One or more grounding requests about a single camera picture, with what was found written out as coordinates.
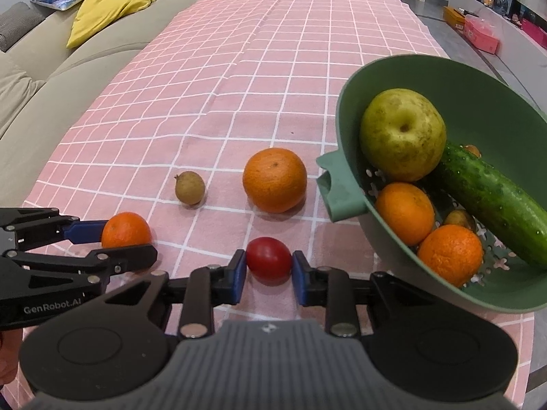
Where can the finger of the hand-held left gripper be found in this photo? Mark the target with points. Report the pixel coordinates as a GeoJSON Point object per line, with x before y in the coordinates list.
{"type": "Point", "coordinates": [128, 258]}
{"type": "Point", "coordinates": [85, 230]}

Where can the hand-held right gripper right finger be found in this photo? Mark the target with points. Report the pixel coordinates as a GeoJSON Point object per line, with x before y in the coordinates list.
{"type": "Point", "coordinates": [299, 282]}

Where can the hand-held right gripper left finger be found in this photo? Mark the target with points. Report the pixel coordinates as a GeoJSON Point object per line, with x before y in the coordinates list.
{"type": "Point", "coordinates": [237, 274]}

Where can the orange tangerine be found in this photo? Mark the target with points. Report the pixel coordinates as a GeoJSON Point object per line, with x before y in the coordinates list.
{"type": "Point", "coordinates": [451, 256]}
{"type": "Point", "coordinates": [404, 215]}
{"type": "Point", "coordinates": [126, 230]}
{"type": "Point", "coordinates": [275, 180]}

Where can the red tomato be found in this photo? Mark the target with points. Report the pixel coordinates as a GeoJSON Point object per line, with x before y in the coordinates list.
{"type": "Point", "coordinates": [269, 258]}

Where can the brown longan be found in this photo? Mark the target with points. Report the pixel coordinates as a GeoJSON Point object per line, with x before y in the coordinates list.
{"type": "Point", "coordinates": [189, 187]}
{"type": "Point", "coordinates": [459, 220]}
{"type": "Point", "coordinates": [472, 150]}

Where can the yellow-green pear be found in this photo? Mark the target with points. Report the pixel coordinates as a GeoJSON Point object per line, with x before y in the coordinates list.
{"type": "Point", "coordinates": [401, 136]}

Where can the green cucumber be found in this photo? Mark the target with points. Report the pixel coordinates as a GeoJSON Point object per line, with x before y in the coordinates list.
{"type": "Point", "coordinates": [491, 205]}

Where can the green plastic colander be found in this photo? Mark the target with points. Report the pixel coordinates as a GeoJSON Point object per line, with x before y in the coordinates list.
{"type": "Point", "coordinates": [371, 85]}

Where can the beige sofa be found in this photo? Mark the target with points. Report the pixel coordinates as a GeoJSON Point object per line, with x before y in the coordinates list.
{"type": "Point", "coordinates": [34, 94]}

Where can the pink checked tablecloth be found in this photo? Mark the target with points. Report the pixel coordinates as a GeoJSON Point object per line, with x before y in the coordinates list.
{"type": "Point", "coordinates": [256, 72]}

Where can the grey cushion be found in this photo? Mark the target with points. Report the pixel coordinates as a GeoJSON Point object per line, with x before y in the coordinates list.
{"type": "Point", "coordinates": [19, 25]}

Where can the yellow pillow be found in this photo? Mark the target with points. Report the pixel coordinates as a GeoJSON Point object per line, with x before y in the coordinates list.
{"type": "Point", "coordinates": [111, 13]}

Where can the pink box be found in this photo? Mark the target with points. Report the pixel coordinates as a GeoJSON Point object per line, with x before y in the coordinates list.
{"type": "Point", "coordinates": [482, 35]}

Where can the orange box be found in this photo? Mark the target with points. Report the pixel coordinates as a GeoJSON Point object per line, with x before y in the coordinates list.
{"type": "Point", "coordinates": [454, 16]}

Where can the magenta box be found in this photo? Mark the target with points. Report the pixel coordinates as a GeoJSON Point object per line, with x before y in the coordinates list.
{"type": "Point", "coordinates": [534, 32]}

